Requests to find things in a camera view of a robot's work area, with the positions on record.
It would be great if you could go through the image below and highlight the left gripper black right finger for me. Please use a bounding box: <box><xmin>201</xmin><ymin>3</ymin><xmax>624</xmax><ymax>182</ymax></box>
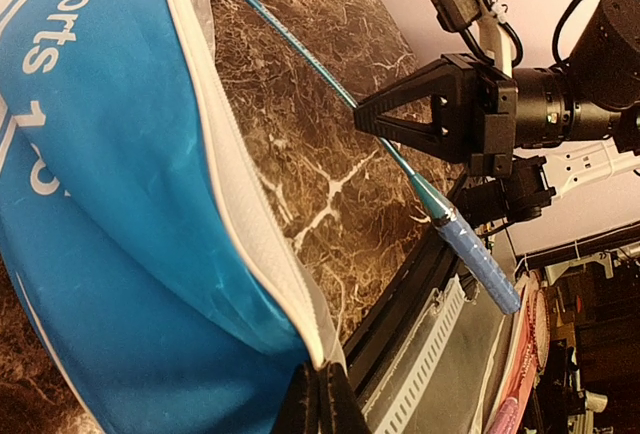
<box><xmin>319</xmin><ymin>363</ymin><xmax>370</xmax><ymax>434</ymax></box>

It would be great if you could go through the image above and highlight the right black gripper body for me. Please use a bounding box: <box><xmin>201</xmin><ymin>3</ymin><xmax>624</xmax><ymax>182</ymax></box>
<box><xmin>439</xmin><ymin>54</ymin><xmax>518</xmax><ymax>177</ymax></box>

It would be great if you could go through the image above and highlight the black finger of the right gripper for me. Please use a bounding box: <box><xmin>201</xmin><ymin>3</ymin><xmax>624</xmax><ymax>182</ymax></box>
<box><xmin>372</xmin><ymin>116</ymin><xmax>463</xmax><ymax>164</ymax></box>
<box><xmin>353</xmin><ymin>61</ymin><xmax>457</xmax><ymax>127</ymax></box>

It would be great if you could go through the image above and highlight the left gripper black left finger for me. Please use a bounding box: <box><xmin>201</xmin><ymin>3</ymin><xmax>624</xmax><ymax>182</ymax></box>
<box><xmin>272</xmin><ymin>363</ymin><xmax>320</xmax><ymax>434</ymax></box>

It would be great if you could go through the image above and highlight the blue badminton racket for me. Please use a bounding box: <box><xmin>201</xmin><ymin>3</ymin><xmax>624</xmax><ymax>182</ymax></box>
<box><xmin>243</xmin><ymin>0</ymin><xmax>521</xmax><ymax>315</ymax></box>

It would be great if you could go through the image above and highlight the blue racket bag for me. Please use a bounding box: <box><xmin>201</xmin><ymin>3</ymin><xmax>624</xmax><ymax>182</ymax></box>
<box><xmin>1</xmin><ymin>0</ymin><xmax>344</xmax><ymax>433</ymax></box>

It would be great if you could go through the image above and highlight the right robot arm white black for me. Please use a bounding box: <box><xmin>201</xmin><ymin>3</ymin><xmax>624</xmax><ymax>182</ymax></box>
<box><xmin>354</xmin><ymin>0</ymin><xmax>639</xmax><ymax>227</ymax></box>

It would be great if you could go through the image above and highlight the white slotted cable duct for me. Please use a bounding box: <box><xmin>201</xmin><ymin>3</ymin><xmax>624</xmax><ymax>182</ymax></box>
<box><xmin>362</xmin><ymin>276</ymin><xmax>465</xmax><ymax>434</ymax></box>

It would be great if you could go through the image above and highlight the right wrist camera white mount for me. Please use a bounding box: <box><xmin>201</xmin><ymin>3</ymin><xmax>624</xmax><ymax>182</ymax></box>
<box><xmin>410</xmin><ymin>0</ymin><xmax>524</xmax><ymax>78</ymax></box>

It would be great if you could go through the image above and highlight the black front table rail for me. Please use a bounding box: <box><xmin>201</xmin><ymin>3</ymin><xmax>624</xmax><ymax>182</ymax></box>
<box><xmin>344</xmin><ymin>229</ymin><xmax>458</xmax><ymax>400</ymax></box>

